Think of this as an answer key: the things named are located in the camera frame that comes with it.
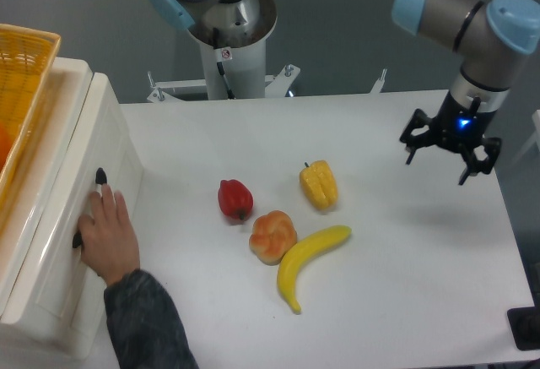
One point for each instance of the grey sleeved forearm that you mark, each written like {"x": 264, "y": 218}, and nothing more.
{"x": 144, "y": 325}

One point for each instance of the black device at edge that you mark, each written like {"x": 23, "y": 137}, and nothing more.
{"x": 524, "y": 324}

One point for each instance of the yellow toy banana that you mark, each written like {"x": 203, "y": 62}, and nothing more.
{"x": 302, "y": 253}

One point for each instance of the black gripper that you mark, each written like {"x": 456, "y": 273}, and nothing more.
{"x": 459, "y": 130}

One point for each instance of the yellow toy pepper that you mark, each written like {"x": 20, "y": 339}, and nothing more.
{"x": 319, "y": 185}

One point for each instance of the yellow woven basket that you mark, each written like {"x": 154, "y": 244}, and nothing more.
{"x": 26, "y": 59}

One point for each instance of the white chair part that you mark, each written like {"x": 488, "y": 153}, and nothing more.
{"x": 528, "y": 144}

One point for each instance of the orange bread roll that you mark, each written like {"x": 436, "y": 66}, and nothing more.
{"x": 273, "y": 234}

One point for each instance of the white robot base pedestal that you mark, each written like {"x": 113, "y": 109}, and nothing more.
{"x": 231, "y": 35}

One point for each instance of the person's hand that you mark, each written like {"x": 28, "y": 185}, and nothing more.
{"x": 110, "y": 245}

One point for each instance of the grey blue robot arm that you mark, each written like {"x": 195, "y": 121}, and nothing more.
{"x": 495, "y": 40}

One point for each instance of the white drawer cabinet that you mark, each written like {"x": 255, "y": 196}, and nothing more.
{"x": 50, "y": 300}

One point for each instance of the red toy pepper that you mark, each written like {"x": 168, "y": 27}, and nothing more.
{"x": 235, "y": 200}

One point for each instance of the orange toy bread loaf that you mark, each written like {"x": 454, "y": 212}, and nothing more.
{"x": 5, "y": 145}

